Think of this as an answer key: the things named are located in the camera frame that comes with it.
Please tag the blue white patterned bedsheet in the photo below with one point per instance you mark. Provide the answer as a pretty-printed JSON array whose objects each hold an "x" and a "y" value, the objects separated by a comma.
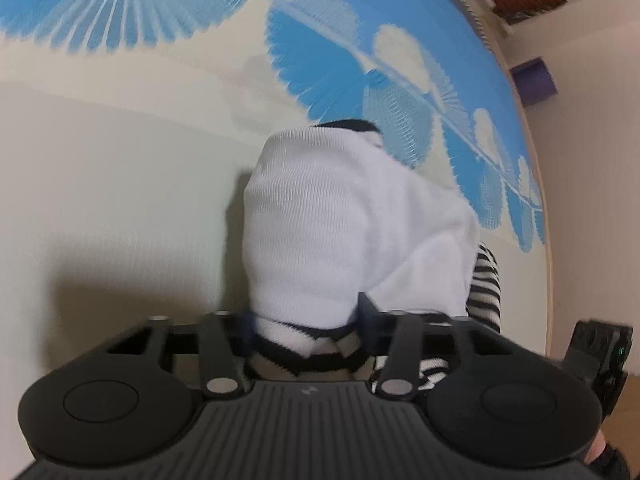
[{"x": 130, "y": 129}]

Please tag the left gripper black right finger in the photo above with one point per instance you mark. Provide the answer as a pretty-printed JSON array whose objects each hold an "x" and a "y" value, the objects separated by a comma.
[{"x": 481, "y": 394}]

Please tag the purple box by wall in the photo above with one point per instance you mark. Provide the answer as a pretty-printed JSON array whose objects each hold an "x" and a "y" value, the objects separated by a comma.
[{"x": 533, "y": 81}]

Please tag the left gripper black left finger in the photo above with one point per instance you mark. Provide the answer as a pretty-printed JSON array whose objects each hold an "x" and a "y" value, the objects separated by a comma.
[{"x": 135, "y": 394}]

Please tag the black white striped garment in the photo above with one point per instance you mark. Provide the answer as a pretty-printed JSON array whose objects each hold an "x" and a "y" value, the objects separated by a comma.
[{"x": 330, "y": 217}]

